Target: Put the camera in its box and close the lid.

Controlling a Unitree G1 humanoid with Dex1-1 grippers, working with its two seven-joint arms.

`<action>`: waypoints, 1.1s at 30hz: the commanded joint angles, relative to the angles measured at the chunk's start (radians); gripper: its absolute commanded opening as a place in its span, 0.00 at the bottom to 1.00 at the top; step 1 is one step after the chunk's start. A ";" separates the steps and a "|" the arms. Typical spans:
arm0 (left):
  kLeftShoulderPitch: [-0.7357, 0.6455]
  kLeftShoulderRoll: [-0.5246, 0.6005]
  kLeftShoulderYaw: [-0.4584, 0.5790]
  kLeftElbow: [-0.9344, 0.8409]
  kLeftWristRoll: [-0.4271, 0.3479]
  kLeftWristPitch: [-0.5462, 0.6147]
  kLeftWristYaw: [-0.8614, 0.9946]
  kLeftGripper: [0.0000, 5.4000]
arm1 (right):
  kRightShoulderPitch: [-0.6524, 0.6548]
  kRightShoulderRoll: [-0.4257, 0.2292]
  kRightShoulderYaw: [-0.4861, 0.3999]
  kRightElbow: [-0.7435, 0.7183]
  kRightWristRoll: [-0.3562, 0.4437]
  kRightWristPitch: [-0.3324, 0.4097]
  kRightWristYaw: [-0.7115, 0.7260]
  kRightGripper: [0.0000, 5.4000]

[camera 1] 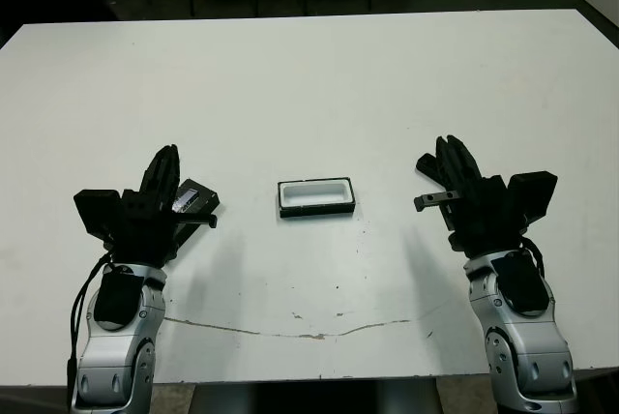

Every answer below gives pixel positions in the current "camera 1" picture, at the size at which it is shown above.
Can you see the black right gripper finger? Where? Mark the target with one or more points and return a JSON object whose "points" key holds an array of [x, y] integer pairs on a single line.
{"points": [[447, 167], [465, 162]]}

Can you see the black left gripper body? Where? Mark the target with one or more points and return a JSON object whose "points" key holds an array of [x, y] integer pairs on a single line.
{"points": [[140, 235]]}

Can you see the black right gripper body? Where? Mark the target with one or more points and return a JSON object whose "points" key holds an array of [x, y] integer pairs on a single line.
{"points": [[483, 220]]}

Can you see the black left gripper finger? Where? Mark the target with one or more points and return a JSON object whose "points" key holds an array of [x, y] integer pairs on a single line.
{"points": [[154, 177], [172, 172]]}

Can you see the slim black camera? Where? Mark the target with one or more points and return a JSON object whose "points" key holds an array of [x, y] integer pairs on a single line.
{"points": [[425, 163]]}

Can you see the black printed box lid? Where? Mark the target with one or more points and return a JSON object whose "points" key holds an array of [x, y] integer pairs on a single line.
{"points": [[198, 196]]}

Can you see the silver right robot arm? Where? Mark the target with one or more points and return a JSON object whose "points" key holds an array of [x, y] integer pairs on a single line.
{"points": [[527, 336]]}

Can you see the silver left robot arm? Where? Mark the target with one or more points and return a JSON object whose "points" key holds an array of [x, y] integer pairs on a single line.
{"points": [[111, 361]]}

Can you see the black box base white insert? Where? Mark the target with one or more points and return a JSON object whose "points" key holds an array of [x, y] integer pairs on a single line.
{"points": [[314, 213]]}

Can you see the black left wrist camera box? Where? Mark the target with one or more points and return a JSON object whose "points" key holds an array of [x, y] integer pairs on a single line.
{"points": [[97, 211]]}

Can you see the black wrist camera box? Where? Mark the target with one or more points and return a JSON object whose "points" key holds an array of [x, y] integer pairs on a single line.
{"points": [[532, 191], [97, 211]]}

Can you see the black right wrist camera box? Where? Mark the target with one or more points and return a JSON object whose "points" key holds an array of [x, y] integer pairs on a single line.
{"points": [[532, 191]]}

